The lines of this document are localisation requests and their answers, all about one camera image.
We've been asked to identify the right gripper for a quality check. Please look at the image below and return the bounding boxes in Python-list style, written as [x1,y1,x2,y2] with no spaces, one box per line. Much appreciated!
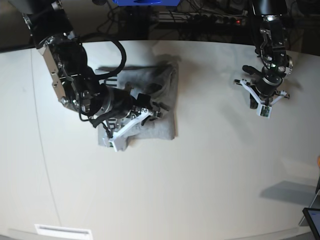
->
[99,88,170,137]

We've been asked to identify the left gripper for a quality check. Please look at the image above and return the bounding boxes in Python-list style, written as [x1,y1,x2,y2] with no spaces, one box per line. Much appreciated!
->
[242,65,290,110]

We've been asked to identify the grey T-shirt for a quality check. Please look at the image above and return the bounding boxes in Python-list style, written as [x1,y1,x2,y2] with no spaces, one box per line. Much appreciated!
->
[97,62,179,152]

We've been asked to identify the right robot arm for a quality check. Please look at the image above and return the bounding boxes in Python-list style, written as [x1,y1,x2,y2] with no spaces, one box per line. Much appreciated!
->
[10,0,169,138]

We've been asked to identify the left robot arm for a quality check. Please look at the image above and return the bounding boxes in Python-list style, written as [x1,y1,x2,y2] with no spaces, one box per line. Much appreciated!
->
[234,0,293,118]

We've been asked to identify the black power strip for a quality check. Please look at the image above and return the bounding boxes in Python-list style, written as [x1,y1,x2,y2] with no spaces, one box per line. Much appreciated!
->
[151,11,247,27]

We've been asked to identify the blue box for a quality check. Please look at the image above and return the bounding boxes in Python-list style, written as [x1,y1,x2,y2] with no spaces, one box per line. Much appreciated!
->
[112,0,180,7]

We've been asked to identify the black tablet on stand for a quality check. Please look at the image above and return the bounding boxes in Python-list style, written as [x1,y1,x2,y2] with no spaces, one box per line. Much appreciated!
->
[302,207,320,240]

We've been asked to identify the white label strip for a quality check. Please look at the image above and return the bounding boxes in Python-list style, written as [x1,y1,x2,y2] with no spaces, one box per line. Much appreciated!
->
[34,224,93,240]

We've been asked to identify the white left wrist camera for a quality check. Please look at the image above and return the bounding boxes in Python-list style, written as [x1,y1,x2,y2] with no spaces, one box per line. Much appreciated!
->
[256,104,272,119]

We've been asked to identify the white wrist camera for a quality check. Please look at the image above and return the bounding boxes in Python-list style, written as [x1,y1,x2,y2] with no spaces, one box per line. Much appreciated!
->
[108,137,127,152]
[256,104,272,119]

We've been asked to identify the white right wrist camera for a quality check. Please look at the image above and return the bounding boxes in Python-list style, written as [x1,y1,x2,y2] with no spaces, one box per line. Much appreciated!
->
[108,137,127,152]

